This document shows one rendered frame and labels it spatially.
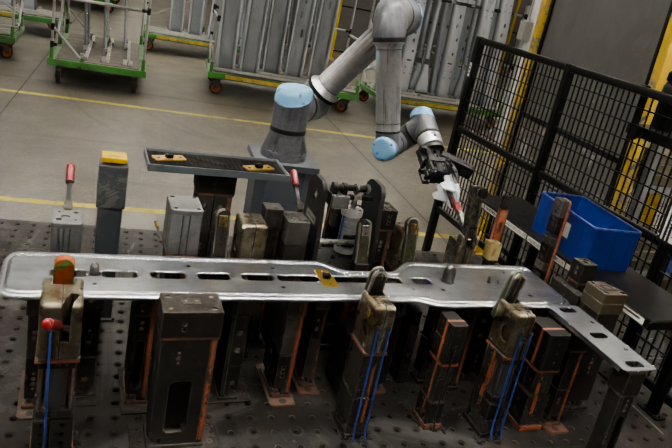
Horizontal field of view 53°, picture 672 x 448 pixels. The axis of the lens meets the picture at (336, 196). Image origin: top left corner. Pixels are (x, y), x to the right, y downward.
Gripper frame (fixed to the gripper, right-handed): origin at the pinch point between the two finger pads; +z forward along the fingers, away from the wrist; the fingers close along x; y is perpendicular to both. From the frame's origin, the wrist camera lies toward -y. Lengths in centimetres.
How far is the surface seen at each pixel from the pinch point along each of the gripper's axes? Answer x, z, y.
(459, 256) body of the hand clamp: -3.8, 16.5, 1.8
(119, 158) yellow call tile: -1, -7, 94
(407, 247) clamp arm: -2.8, 14.9, 18.5
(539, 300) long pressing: 7.5, 36.3, -10.0
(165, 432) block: -8, 59, 84
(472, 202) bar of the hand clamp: 8.8, 6.6, 1.4
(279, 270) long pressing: 0, 25, 57
